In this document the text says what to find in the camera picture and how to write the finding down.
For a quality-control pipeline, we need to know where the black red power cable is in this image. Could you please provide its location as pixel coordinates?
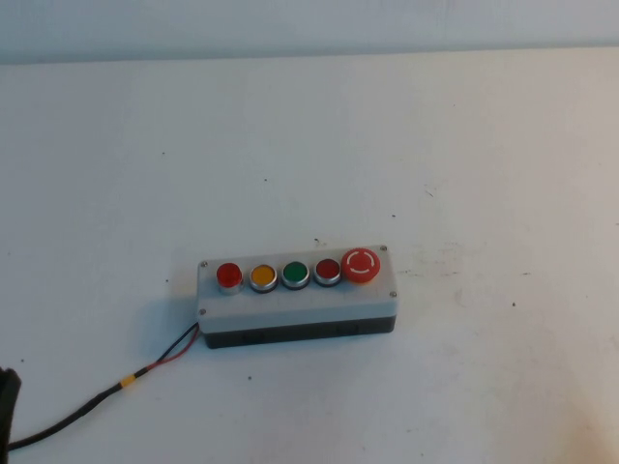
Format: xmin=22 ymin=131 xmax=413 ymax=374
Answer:
xmin=8 ymin=321 xmax=200 ymax=449

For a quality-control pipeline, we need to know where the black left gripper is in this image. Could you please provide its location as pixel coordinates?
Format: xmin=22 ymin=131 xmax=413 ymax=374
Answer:
xmin=0 ymin=366 xmax=23 ymax=447

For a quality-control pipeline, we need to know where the red emergency stop mushroom button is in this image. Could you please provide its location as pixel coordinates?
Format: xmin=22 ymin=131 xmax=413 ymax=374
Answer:
xmin=339 ymin=246 xmax=382 ymax=286

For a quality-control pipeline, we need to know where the green push button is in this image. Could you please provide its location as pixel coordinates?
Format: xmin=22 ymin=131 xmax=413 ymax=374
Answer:
xmin=280 ymin=260 xmax=310 ymax=291

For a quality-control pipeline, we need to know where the yellow push button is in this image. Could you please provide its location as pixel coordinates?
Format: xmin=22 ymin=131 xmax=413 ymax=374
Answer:
xmin=248 ymin=263 xmax=279 ymax=295

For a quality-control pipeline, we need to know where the flat red push button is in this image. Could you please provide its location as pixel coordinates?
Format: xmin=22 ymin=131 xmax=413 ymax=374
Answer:
xmin=312 ymin=258 xmax=342 ymax=287

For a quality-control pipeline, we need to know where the grey black push button box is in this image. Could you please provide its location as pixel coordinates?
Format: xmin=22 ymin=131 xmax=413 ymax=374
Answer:
xmin=195 ymin=244 xmax=398 ymax=350

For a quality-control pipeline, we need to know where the red domed light button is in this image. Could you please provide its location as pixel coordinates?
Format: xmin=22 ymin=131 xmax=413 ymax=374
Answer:
xmin=215 ymin=262 xmax=244 ymax=296

